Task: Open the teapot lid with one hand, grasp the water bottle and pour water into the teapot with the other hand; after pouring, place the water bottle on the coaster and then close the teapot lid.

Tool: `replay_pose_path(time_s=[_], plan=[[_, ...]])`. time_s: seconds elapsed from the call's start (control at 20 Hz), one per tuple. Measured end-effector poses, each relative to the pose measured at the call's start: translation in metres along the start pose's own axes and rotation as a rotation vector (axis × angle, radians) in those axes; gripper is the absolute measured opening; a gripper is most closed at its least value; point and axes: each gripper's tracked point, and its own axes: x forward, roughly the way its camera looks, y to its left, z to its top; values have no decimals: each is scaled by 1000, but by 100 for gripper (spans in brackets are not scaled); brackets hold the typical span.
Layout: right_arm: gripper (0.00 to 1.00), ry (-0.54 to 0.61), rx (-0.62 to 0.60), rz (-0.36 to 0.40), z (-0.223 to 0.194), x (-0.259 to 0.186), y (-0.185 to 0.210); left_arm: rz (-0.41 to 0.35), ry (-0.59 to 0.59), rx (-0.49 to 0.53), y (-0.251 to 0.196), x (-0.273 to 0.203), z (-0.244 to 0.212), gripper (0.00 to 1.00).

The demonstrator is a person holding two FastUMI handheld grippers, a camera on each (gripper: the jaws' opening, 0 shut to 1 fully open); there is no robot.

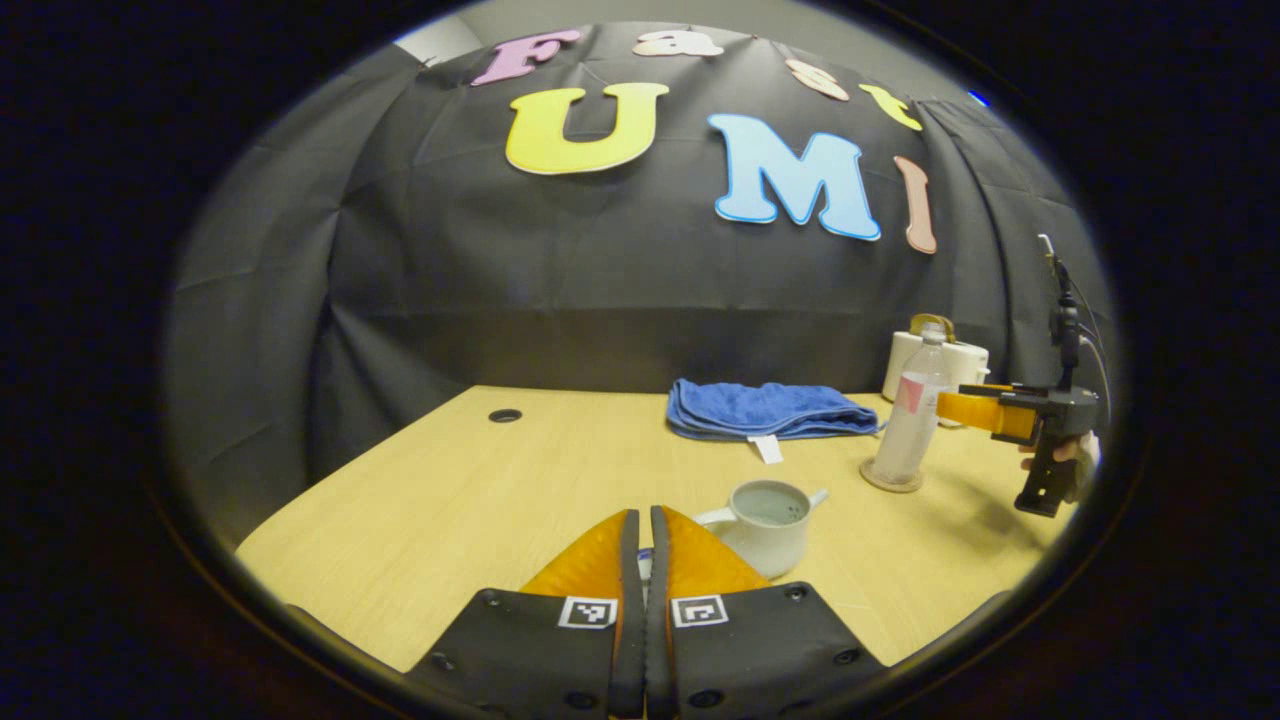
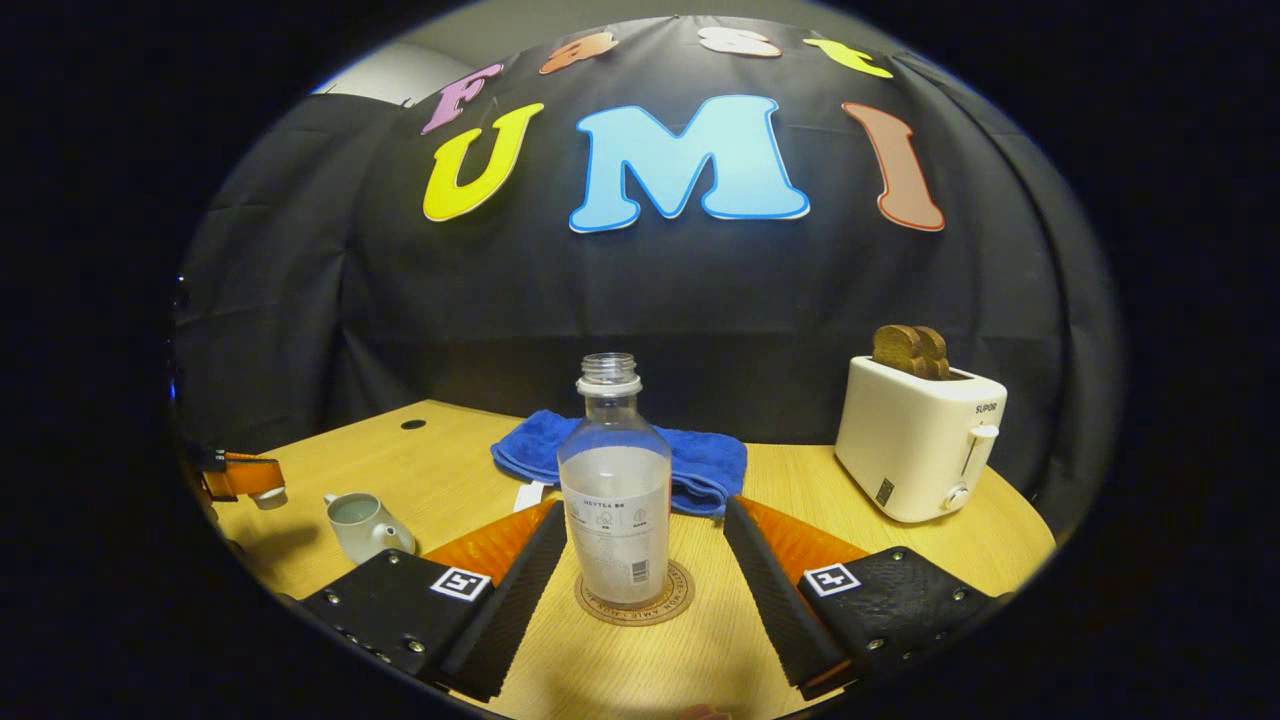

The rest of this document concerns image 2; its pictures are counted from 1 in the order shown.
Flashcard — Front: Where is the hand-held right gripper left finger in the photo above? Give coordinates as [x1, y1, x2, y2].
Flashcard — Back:
[300, 500, 568, 703]

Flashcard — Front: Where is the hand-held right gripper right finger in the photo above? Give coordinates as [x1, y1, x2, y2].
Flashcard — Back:
[723, 497, 1011, 701]

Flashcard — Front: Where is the round brown coaster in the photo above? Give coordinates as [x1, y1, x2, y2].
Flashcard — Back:
[574, 560, 696, 628]

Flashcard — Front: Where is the clear plastic water bottle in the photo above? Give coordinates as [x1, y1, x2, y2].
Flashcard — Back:
[558, 353, 673, 606]

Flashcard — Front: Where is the white teacup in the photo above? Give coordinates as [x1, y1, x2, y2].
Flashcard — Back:
[323, 492, 417, 565]

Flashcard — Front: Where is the folded blue towel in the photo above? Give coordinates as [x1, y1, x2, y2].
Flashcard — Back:
[490, 410, 749, 518]

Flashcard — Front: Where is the white toaster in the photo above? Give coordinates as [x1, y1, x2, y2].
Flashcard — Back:
[835, 355, 1009, 524]

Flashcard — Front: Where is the brown toast slice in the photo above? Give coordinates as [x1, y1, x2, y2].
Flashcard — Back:
[915, 327, 951, 381]
[872, 325, 926, 376]

